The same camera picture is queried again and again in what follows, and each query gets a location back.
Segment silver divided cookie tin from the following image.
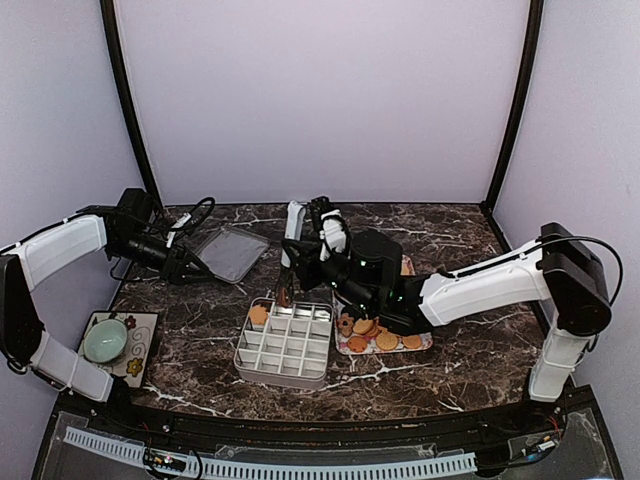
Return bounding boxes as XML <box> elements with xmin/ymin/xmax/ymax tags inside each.
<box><xmin>234</xmin><ymin>298</ymin><xmax>333</xmax><ymax>390</ymax></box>

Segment silver tin lid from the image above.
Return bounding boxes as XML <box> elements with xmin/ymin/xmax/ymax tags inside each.
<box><xmin>195</xmin><ymin>227</ymin><xmax>270</xmax><ymax>284</ymax></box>

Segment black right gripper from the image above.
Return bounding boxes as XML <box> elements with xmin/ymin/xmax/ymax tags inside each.
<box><xmin>281</xmin><ymin>234</ymin><xmax>378</xmax><ymax>315</ymax></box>

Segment left black frame post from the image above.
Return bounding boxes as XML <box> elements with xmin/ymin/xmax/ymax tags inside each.
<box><xmin>99</xmin><ymin>0</ymin><xmax>162</xmax><ymax>206</ymax></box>

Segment floral square coaster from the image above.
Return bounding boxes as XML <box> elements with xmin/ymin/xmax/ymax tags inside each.
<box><xmin>78</xmin><ymin>311</ymin><xmax>159</xmax><ymax>389</ymax></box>

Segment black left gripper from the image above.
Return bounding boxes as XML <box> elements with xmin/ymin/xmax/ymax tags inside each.
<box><xmin>110</xmin><ymin>229</ymin><xmax>214</xmax><ymax>286</ymax></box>

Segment floral cookie tray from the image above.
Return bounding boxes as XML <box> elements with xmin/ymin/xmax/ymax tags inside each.
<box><xmin>331</xmin><ymin>255</ymin><xmax>434</xmax><ymax>356</ymax></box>

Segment white slotted cable duct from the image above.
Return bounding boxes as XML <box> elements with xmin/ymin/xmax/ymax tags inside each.
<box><xmin>63</xmin><ymin>427</ymin><xmax>477</xmax><ymax>479</ymax></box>

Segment black frame post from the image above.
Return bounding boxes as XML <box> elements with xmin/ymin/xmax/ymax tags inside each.
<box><xmin>480</xmin><ymin>0</ymin><xmax>545</xmax><ymax>216</ymax></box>
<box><xmin>99</xmin><ymin>0</ymin><xmax>162</xmax><ymax>206</ymax></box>

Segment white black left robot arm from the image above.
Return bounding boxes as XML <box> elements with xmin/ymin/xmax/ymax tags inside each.
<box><xmin>1</xmin><ymin>188</ymin><xmax>215</xmax><ymax>436</ymax></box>

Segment brown flower jam cookie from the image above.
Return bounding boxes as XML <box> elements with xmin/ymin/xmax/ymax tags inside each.
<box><xmin>337</xmin><ymin>314</ymin><xmax>355</xmax><ymax>337</ymax></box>

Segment orange chip cookie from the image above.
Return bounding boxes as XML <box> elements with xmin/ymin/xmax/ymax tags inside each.
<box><xmin>347</xmin><ymin>336</ymin><xmax>368</xmax><ymax>353</ymax></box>

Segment green ceramic cup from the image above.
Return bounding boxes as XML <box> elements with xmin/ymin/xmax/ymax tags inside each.
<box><xmin>83</xmin><ymin>319</ymin><xmax>128</xmax><ymax>364</ymax></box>

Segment silver metal tongs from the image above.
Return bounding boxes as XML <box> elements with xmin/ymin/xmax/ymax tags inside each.
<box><xmin>273</xmin><ymin>200</ymin><xmax>307</xmax><ymax>309</ymax></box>

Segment round orange cookie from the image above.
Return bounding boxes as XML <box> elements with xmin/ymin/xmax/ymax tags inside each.
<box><xmin>402</xmin><ymin>334</ymin><xmax>423</xmax><ymax>350</ymax></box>

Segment round tan biscuit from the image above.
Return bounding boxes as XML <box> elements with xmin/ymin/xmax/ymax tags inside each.
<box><xmin>375</xmin><ymin>332</ymin><xmax>399</xmax><ymax>352</ymax></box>

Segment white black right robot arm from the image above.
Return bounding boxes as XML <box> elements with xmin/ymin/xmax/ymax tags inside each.
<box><xmin>282</xmin><ymin>215</ymin><xmax>619</xmax><ymax>434</ymax></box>

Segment right black frame post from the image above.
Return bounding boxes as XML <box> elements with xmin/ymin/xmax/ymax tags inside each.
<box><xmin>480</xmin><ymin>0</ymin><xmax>545</xmax><ymax>216</ymax></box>

